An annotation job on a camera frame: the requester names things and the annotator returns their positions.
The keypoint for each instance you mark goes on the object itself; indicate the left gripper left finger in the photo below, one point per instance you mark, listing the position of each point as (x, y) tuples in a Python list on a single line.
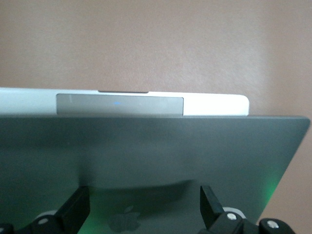
[(68, 214)]

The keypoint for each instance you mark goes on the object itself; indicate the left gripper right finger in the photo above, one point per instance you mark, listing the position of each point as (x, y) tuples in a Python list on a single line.
[(219, 219)]

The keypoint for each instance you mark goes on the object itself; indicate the grey laptop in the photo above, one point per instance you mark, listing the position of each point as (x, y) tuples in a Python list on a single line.
[(156, 146)]

